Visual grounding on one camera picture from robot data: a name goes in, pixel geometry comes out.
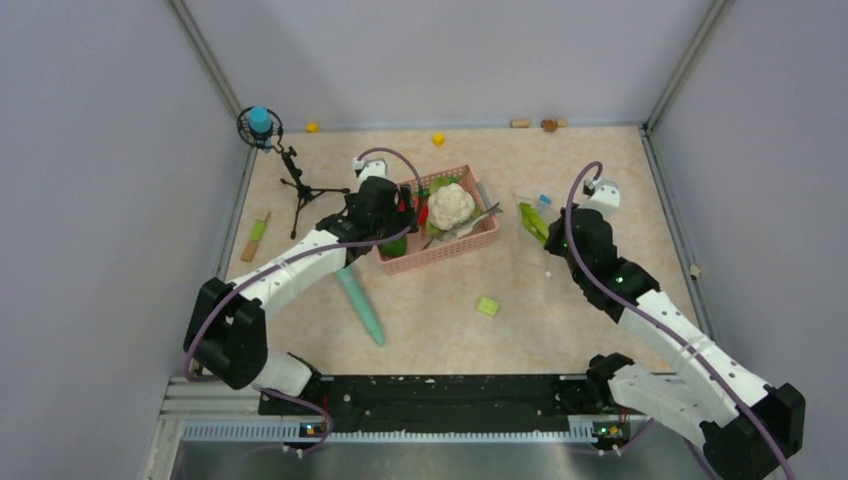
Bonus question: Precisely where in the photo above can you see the green bell pepper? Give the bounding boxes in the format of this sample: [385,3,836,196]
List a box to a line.
[378,236,408,259]

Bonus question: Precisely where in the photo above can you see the green celery stalk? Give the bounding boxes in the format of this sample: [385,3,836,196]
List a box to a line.
[518,202,549,245]

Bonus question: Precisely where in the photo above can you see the clear pink zip bag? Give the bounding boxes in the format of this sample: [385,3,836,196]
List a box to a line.
[510,191,558,280]

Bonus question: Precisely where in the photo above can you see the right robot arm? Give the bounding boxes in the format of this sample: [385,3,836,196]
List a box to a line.
[545,206,806,479]

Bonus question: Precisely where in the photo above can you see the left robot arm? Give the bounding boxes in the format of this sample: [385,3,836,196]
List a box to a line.
[183,175,417,414]

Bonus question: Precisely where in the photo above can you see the pink plastic basket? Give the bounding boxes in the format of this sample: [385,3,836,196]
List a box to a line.
[375,165,502,274]

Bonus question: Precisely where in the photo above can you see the teal silicone tool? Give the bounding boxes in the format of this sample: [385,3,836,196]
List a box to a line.
[335,267,386,346]

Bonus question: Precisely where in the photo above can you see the grey toy fish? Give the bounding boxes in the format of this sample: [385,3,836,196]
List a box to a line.
[423,203,503,250]

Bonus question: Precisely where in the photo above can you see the white cauliflower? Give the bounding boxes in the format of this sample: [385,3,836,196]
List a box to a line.
[428,184,476,231]

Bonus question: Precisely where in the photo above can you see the green and wood stick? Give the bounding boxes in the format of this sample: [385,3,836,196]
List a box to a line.
[240,210,271,262]

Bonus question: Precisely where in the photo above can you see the brown wooden piece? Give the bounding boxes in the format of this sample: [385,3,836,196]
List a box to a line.
[540,119,559,133]

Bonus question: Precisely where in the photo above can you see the green square block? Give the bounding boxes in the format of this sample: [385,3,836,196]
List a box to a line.
[475,297,500,317]

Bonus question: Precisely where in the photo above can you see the blue microphone on tripod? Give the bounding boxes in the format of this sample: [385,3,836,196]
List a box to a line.
[236,106,351,239]

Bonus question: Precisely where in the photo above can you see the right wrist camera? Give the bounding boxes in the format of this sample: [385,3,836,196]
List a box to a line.
[580,179,621,218]

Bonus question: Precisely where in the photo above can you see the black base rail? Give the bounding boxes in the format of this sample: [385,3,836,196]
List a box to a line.
[258,374,631,439]

